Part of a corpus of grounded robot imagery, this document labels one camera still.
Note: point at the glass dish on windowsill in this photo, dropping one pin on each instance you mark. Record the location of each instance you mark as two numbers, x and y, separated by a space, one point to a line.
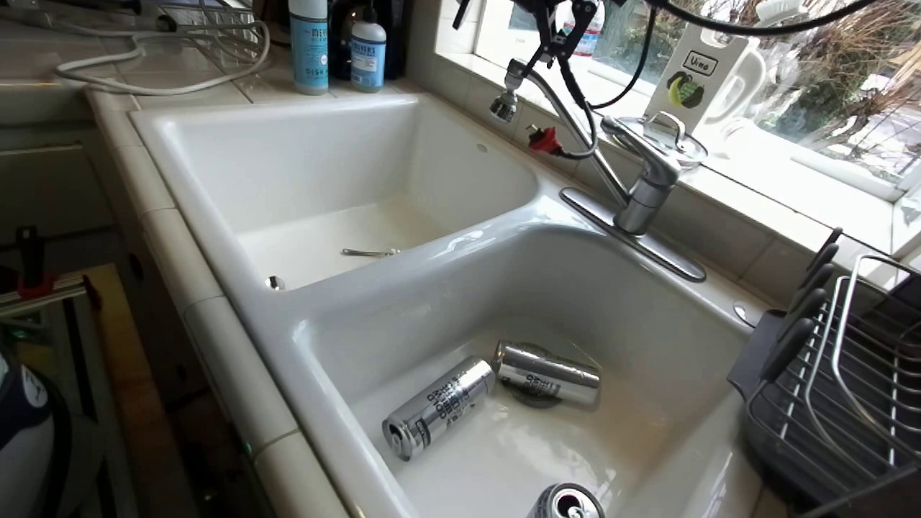
663 136

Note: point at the black dish drying rack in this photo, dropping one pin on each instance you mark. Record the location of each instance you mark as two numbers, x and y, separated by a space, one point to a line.
831 391

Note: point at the silver can lying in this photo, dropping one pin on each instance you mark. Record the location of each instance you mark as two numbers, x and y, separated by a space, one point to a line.
545 376
438 408

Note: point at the silver can lying right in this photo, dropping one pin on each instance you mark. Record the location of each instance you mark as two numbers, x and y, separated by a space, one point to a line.
545 376

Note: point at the white double basin sink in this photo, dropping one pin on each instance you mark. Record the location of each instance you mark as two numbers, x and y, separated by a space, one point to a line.
377 239

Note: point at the red clip on cable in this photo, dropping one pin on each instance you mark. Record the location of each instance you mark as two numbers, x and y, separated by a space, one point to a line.
545 142

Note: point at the front white blue soap bottle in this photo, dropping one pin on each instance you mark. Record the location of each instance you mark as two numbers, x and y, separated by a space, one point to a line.
307 44

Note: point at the rear white blue soap bottle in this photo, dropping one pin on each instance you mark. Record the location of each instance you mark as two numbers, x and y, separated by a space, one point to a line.
365 52

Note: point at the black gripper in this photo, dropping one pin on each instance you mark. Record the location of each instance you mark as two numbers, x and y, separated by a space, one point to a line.
554 38

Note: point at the white carton on windowsill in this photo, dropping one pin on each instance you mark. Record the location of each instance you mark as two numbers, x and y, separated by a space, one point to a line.
705 78

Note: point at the silver can lying left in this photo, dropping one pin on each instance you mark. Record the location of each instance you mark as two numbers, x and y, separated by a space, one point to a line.
438 408

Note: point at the white blue soap bottle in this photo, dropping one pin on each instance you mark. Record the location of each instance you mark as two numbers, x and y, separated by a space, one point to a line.
365 52
307 44

